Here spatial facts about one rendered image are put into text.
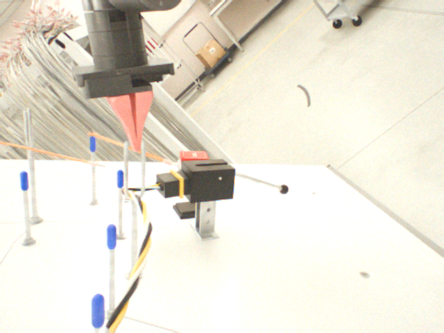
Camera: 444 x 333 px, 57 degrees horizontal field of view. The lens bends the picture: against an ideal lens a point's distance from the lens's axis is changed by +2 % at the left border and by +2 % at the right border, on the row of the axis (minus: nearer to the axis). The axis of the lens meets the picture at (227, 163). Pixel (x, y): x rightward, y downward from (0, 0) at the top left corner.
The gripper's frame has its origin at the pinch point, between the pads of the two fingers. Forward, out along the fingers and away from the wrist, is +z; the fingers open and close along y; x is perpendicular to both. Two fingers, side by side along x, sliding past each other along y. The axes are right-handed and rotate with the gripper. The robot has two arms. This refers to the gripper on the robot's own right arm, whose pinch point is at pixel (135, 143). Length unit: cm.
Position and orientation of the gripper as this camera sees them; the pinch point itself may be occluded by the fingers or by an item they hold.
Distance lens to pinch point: 49.4
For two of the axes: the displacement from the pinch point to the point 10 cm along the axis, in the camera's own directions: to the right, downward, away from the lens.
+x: -4.0, -3.1, 8.6
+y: 9.1, -2.1, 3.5
